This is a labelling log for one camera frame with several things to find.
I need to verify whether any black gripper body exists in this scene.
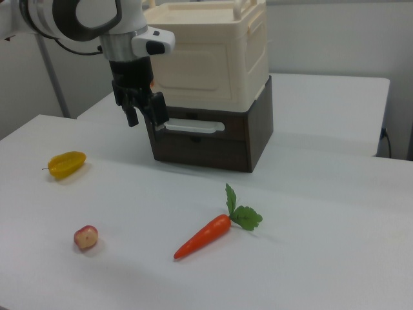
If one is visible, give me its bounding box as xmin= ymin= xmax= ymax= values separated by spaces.
xmin=108 ymin=56 xmax=156 ymax=113

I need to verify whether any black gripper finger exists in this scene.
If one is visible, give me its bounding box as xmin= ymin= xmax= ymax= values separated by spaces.
xmin=144 ymin=91 xmax=169 ymax=129
xmin=121 ymin=96 xmax=140 ymax=128

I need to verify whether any cream plastic cabinet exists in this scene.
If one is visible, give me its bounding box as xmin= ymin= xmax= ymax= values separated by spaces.
xmin=141 ymin=0 xmax=272 ymax=113

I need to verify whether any plain brown drawer front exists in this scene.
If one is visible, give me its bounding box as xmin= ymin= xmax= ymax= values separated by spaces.
xmin=150 ymin=131 xmax=250 ymax=169

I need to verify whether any dark brown wooden drawer box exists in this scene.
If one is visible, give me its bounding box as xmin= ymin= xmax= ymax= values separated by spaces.
xmin=144 ymin=74 xmax=274 ymax=174

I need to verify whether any yellow toy starfruit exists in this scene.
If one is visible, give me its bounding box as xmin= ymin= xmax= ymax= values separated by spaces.
xmin=41 ymin=150 xmax=88 ymax=180

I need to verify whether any red toy wax apple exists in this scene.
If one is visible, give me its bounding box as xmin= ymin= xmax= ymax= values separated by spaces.
xmin=73 ymin=225 xmax=99 ymax=251

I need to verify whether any orange toy carrot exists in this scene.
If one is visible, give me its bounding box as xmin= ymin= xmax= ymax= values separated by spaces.
xmin=173 ymin=183 xmax=263 ymax=260

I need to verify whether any white plastic drawer handle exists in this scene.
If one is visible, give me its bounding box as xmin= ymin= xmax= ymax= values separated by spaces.
xmin=156 ymin=118 xmax=226 ymax=134

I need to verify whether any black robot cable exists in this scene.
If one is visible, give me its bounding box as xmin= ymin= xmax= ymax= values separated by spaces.
xmin=34 ymin=28 xmax=105 ymax=56

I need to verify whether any brown drawer front with handle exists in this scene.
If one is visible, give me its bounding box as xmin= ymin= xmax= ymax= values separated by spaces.
xmin=145 ymin=108 xmax=248 ymax=143

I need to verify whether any black wall power cable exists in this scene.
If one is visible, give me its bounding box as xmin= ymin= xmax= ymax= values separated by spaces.
xmin=380 ymin=127 xmax=393 ymax=159

